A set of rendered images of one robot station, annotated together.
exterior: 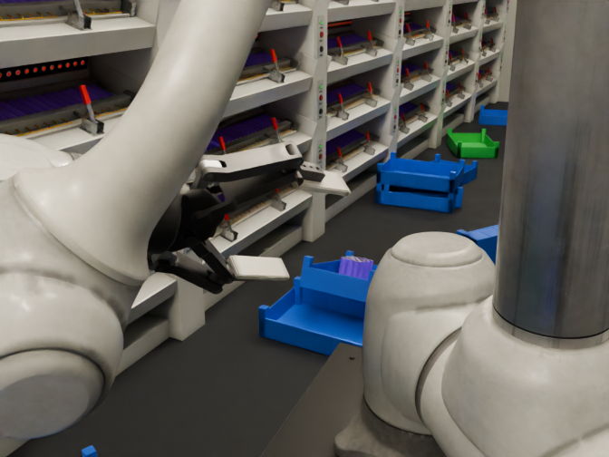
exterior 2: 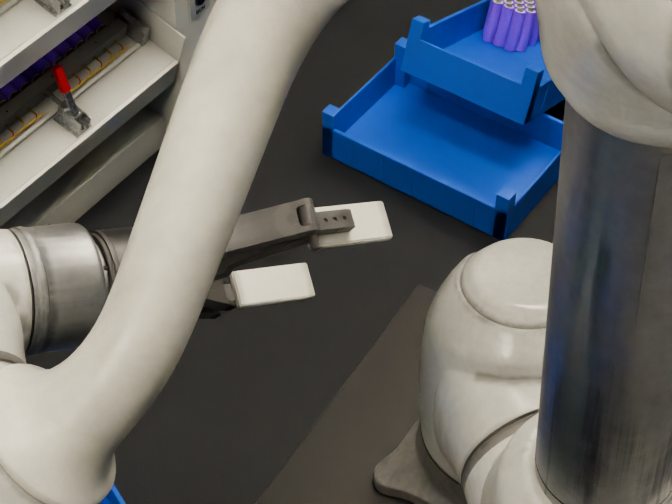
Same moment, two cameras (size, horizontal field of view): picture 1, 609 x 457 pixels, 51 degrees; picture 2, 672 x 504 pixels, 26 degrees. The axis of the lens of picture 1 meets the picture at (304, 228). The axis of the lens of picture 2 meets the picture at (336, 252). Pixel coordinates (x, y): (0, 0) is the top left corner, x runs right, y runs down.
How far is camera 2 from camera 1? 60 cm
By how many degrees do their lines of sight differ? 26
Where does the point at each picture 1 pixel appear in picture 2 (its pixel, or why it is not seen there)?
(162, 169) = (126, 415)
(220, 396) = not seen: hidden behind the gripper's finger
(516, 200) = (547, 385)
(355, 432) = (404, 462)
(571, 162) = (594, 387)
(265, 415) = (314, 320)
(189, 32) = (154, 263)
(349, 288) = (487, 91)
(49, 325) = not seen: outside the picture
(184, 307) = not seen: hidden behind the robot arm
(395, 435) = (450, 485)
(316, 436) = (353, 456)
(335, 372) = (401, 343)
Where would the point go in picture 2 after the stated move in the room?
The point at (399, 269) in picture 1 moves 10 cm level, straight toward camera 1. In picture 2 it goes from (462, 315) to (431, 411)
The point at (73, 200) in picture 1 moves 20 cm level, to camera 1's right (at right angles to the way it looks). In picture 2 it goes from (40, 449) to (380, 487)
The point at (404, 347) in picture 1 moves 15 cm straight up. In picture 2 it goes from (455, 417) to (468, 295)
